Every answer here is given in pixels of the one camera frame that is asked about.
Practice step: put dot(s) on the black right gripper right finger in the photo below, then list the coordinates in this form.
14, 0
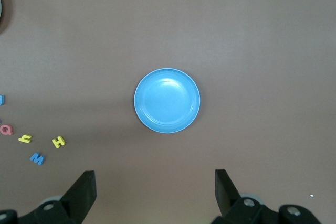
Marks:
228, 203

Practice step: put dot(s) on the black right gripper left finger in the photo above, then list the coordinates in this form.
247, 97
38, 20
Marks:
78, 197

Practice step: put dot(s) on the yellow uppercase foam letter H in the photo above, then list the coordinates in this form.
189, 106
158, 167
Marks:
58, 142

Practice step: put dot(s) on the yellow lowercase foam letter h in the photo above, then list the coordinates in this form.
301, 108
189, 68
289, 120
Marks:
25, 139

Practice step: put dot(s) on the pink foam letter Q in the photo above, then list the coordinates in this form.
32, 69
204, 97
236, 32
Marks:
10, 132

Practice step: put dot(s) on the blue foam letter g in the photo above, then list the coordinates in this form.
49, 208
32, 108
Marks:
1, 100

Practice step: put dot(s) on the blue uppercase foam letter M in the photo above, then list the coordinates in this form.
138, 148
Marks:
36, 159

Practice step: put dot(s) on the blue plate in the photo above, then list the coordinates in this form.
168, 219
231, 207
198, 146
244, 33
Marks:
167, 100

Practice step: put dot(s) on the beige plate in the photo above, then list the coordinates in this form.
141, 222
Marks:
0, 6

